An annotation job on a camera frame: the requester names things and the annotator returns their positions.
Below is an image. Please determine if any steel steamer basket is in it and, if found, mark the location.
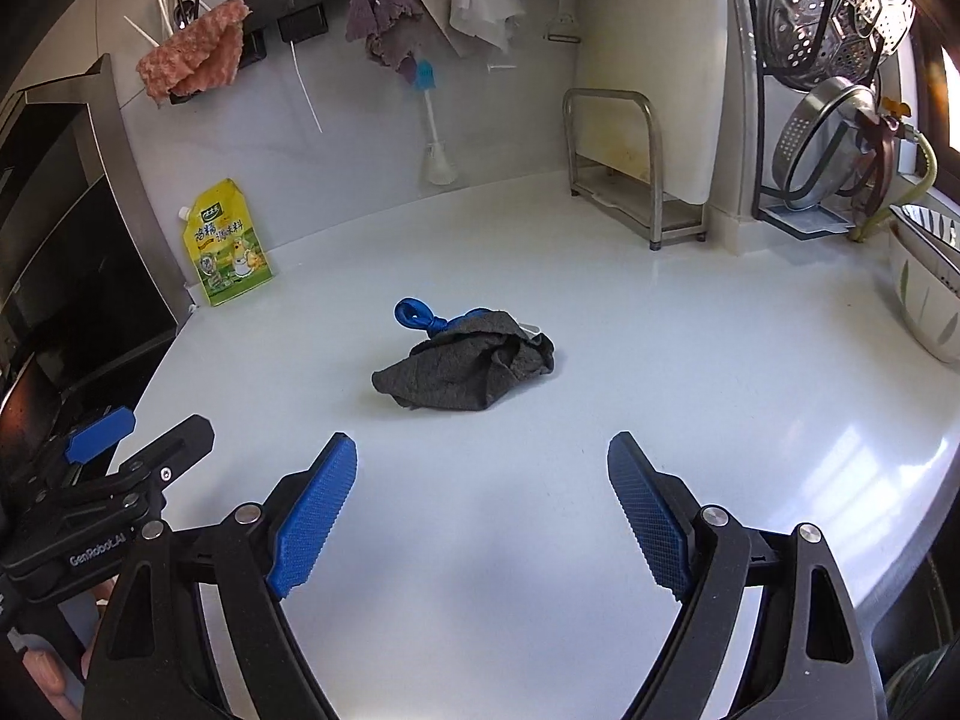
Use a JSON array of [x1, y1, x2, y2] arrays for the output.
[[758, 0, 916, 91]]

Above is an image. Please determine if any yellow seasoning pouch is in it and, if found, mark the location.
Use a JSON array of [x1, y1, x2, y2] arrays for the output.
[[179, 179, 274, 305]]

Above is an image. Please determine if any dark grey cloth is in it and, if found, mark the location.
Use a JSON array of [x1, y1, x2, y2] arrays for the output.
[[371, 309, 555, 411]]

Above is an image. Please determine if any steel pot lid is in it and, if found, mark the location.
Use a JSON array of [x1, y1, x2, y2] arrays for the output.
[[771, 76, 900, 216]]

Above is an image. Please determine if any white leaf-pattern bowl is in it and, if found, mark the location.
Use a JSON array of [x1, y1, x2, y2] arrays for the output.
[[890, 232, 958, 366]]

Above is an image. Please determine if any white peeler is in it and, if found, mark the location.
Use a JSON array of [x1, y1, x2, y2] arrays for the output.
[[544, 0, 581, 44]]

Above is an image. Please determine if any white cutting board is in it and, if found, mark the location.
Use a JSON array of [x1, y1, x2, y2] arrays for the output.
[[576, 0, 727, 205]]

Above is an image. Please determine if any pink dish cloth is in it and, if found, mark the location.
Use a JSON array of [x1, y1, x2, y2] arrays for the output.
[[137, 0, 251, 104]]

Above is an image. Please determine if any blue knotted bag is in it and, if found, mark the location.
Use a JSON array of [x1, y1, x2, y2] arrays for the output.
[[394, 298, 488, 338]]

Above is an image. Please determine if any black stove hood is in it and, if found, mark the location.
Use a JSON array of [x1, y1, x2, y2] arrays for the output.
[[2, 55, 192, 478]]

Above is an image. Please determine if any white bottle brush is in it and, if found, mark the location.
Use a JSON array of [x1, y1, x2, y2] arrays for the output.
[[415, 59, 457, 187]]

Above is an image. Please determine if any black lid rack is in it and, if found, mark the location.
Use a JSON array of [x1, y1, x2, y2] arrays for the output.
[[729, 0, 914, 239]]

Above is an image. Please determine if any steel cutting board rack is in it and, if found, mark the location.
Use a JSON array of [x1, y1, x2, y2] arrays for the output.
[[562, 86, 708, 250]]

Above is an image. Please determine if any purple dish cloth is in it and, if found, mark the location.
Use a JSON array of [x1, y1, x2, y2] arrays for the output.
[[345, 0, 423, 85]]

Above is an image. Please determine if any white hanging cloth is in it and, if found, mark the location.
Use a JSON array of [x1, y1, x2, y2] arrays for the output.
[[449, 0, 526, 54]]

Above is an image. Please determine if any person's left hand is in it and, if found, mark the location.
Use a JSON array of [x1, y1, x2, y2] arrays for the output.
[[21, 577, 116, 720]]

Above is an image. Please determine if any yellow gas hose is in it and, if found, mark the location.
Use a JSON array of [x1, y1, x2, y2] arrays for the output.
[[849, 97, 939, 244]]

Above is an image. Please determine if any striped white bowl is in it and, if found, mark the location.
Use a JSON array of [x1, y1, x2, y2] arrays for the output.
[[892, 203, 958, 266]]

